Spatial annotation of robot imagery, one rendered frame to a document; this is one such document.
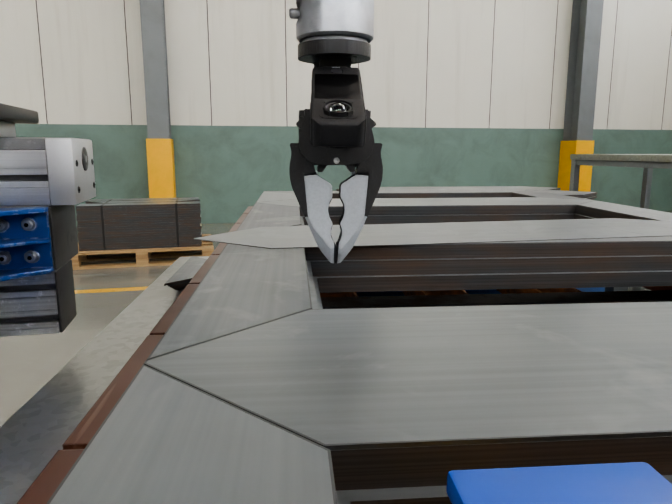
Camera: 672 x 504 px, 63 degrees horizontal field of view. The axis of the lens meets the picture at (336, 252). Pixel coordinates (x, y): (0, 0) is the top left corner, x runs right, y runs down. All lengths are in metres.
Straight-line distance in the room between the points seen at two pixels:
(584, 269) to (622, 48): 9.30
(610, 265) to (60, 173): 0.71
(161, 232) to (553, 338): 4.76
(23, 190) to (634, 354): 0.74
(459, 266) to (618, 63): 9.31
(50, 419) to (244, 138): 7.09
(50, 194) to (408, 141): 7.50
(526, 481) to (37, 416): 0.63
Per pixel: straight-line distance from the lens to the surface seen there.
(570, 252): 0.73
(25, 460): 0.65
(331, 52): 0.54
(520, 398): 0.27
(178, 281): 1.16
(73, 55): 7.93
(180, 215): 4.99
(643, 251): 0.77
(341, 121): 0.45
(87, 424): 0.35
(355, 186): 0.54
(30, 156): 0.84
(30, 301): 0.87
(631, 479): 0.18
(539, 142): 9.10
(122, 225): 5.04
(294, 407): 0.25
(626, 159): 4.10
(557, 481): 0.17
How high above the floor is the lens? 0.98
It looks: 10 degrees down
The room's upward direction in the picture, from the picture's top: straight up
